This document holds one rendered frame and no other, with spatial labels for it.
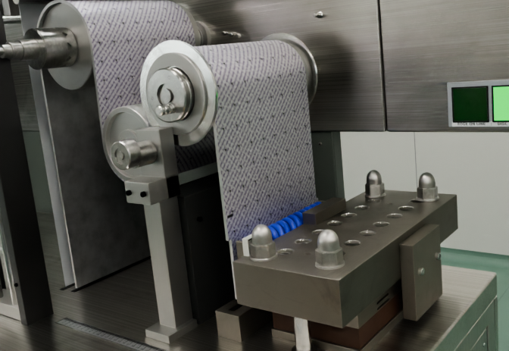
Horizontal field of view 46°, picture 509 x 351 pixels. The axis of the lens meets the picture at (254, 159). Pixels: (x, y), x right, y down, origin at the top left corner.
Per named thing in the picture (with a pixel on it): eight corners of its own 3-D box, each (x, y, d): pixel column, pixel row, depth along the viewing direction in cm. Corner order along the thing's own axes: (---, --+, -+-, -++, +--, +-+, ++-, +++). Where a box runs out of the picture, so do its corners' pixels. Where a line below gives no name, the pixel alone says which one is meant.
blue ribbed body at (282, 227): (238, 260, 85) (235, 236, 84) (316, 217, 101) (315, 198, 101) (257, 263, 83) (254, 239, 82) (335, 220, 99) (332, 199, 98)
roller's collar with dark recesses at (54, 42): (25, 70, 95) (18, 30, 94) (57, 67, 100) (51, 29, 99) (48, 68, 91) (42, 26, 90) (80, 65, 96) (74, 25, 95)
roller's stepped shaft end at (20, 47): (-6, 63, 89) (-11, 42, 89) (29, 60, 94) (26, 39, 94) (5, 61, 87) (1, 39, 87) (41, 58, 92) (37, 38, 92)
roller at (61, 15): (48, 91, 103) (35, 8, 100) (154, 77, 122) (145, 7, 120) (99, 88, 94) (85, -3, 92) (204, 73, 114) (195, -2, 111)
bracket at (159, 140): (143, 338, 88) (113, 133, 82) (174, 321, 93) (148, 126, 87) (167, 346, 84) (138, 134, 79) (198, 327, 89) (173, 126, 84)
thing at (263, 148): (226, 240, 83) (210, 109, 80) (313, 198, 102) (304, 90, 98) (228, 240, 83) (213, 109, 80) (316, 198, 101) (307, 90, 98)
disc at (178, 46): (146, 145, 89) (132, 45, 86) (149, 144, 89) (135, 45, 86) (221, 147, 80) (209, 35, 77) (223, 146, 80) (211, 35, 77)
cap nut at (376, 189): (360, 196, 104) (359, 171, 103) (370, 191, 107) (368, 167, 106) (379, 198, 101) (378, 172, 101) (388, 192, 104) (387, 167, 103)
